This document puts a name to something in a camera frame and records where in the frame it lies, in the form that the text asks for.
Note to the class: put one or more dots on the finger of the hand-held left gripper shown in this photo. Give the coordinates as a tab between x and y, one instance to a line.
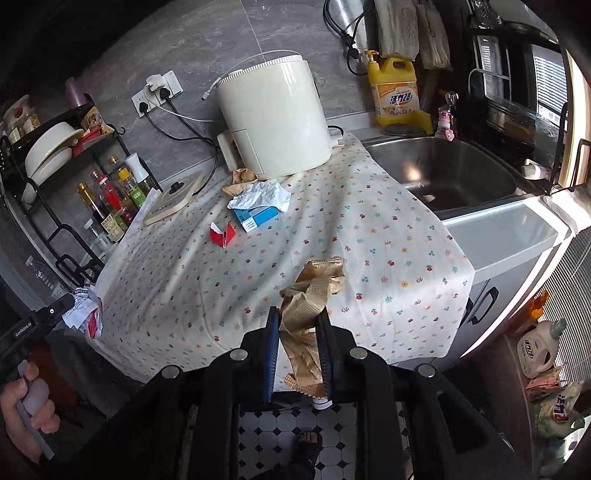
57	308

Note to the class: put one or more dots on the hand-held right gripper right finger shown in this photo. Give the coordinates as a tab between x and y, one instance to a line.
327	360

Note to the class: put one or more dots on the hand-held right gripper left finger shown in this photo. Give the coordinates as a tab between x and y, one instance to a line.
273	355

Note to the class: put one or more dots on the white receipt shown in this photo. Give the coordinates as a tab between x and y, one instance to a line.
83	307

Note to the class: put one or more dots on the brown honeycomb wrapping paper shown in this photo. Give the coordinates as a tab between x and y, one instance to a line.
309	304

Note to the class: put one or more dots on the red carton piece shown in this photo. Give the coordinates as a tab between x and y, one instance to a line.
221	234

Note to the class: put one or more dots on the blue and white box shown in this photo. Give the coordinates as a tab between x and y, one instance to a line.
256	219

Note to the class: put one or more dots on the white paper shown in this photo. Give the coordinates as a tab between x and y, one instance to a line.
261	197

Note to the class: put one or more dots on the person's left hand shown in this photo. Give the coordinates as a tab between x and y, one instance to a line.
14	408

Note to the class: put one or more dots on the black spice rack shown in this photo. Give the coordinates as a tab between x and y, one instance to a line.
41	221

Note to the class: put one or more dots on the person's foot in sandal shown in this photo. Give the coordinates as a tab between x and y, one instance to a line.
308	450

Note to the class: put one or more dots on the floral tablecloth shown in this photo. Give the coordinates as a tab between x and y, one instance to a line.
277	258

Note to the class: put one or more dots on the row of sauce bottles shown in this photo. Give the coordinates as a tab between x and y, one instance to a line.
115	198

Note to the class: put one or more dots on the beige board with black knob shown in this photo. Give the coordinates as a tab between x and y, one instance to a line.
173	198

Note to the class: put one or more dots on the grey kitchen cabinet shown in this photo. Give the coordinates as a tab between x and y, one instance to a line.
503	267

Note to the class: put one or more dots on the white laundry detergent bottle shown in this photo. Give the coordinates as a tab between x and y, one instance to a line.
540	348

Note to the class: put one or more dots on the purple cup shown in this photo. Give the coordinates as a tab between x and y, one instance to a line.
75	92

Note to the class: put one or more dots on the orange snack packet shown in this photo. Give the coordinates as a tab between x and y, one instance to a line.
542	384

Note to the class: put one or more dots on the amber bottle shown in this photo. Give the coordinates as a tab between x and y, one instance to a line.
540	307

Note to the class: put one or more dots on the steel sink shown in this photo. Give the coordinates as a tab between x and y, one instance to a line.
443	170

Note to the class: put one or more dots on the green and white refill pouch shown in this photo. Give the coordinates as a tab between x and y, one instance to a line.
556	410

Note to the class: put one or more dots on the white air fryer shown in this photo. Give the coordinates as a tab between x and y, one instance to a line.
272	115

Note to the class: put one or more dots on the small pink bottle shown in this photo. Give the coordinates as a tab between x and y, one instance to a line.
447	117

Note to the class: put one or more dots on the yellow dish soap bottle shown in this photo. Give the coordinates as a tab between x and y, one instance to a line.
397	92

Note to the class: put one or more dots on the black dish rack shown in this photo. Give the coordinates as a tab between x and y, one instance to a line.
512	106

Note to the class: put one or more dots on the wooden cutting board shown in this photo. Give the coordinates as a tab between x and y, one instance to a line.
575	129

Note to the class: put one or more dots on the wall socket panel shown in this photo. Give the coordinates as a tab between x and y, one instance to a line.
157	90

